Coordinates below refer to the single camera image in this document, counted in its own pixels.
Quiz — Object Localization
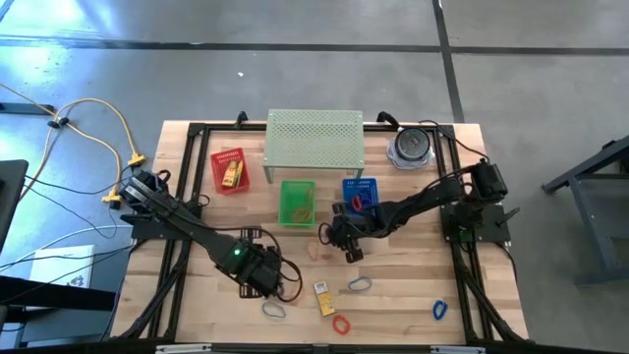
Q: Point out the silver bracket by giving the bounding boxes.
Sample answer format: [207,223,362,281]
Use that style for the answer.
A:
[155,343,212,354]
[430,345,486,354]

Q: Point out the white paper sheet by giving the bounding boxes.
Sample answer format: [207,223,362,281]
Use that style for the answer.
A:
[29,244,95,289]

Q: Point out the black panel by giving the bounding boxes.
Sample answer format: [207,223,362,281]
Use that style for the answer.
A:
[0,158,29,253]

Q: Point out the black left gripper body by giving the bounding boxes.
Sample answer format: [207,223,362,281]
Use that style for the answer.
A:
[240,243,289,299]

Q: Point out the black floor bar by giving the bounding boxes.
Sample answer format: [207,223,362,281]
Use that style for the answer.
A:
[0,101,56,116]

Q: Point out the pale green perforated metal shelf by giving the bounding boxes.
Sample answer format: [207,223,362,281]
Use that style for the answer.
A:
[262,108,367,184]

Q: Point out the black aluminium table frame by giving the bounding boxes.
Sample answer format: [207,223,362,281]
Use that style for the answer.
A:
[113,121,530,345]

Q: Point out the grey-blue metal cart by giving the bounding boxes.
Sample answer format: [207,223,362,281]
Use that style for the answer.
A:
[542,135,629,290]

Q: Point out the black beam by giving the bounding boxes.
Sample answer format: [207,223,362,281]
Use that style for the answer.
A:
[0,274,117,312]

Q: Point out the green plastic basket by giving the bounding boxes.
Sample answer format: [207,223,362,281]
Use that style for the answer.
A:
[277,179,317,228]

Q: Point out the blue plastic basket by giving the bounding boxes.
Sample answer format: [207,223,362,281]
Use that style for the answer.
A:
[341,177,380,217]

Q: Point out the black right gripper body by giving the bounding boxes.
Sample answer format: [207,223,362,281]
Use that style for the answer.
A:
[326,213,389,265]

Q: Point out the red plastic basket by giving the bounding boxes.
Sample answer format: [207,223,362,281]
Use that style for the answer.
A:
[209,147,252,196]

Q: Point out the grey rubber band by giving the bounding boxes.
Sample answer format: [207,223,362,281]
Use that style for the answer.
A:
[260,301,288,320]

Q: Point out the yellow extension cable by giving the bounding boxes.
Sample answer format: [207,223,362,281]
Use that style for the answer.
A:
[0,82,124,206]
[48,96,147,167]

